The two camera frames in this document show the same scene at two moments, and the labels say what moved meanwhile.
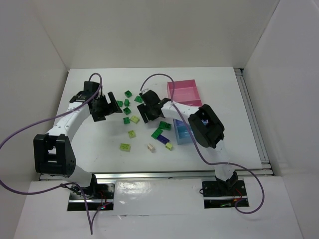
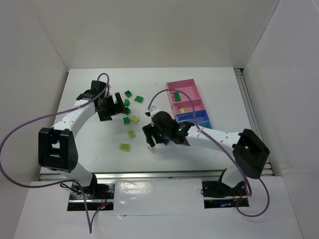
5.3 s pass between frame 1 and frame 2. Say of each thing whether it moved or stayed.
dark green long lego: moved
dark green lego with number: stayed
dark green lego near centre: stayed
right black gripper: moved
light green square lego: stayed
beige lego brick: stayed
